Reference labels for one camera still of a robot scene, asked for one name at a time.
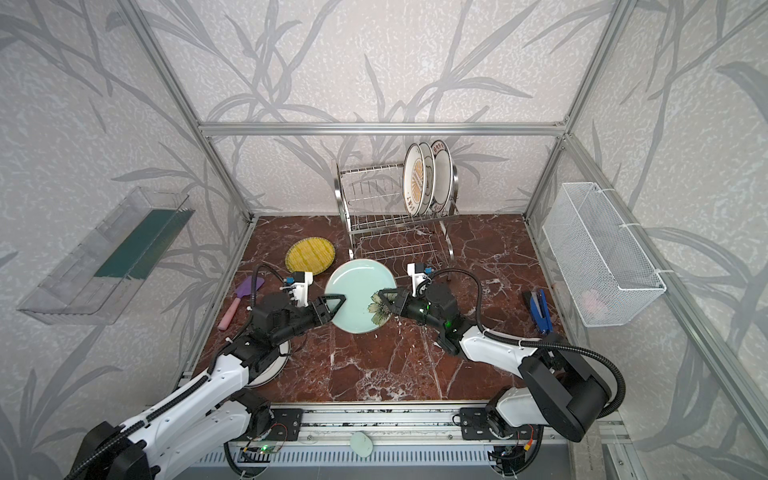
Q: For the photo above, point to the white wire mesh basket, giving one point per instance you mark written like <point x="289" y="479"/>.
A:
<point x="609" y="276"/>

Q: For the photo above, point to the blue clip tool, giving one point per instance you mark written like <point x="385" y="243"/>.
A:
<point x="537" y="306"/>

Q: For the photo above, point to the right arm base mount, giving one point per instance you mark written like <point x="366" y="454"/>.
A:
<point x="477" y="424"/>

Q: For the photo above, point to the white plate green text rim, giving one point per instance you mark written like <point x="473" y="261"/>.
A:
<point x="443" y="169"/>

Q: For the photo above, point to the white plate black quatrefoil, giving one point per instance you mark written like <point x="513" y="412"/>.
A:
<point x="429" y="178"/>

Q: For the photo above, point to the purple pink spatula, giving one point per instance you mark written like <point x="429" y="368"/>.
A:
<point x="245" y="289"/>

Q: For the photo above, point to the orange sunburst plate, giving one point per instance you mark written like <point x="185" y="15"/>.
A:
<point x="275" y="368"/>
<point x="414" y="180"/>

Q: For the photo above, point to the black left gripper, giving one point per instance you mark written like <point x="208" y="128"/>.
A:
<point x="320" y="310"/>

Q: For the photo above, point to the pale green oval puck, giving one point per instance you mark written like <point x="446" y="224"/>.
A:
<point x="361" y="444"/>

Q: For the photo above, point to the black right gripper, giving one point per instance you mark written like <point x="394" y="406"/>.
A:
<point x="399" y="303"/>

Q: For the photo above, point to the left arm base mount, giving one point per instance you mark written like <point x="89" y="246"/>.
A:
<point x="279" y="425"/>

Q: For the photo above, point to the clear plastic wall shelf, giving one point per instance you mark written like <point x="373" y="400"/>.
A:
<point x="94" y="283"/>

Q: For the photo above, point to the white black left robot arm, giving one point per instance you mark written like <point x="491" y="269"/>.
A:
<point x="216" y="406"/>

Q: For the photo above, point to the light green flower plate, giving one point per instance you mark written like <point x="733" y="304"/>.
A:
<point x="359" y="281"/>

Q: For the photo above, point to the stainless steel dish rack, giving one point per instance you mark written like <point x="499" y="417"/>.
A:
<point x="378" y="226"/>

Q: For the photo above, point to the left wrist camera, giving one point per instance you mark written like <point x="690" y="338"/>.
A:
<point x="296" y="286"/>

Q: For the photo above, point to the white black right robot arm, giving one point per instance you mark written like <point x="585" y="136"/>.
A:
<point x="566" y="387"/>

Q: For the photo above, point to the yellow ribbed plate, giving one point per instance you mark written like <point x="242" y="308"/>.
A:
<point x="312" y="254"/>

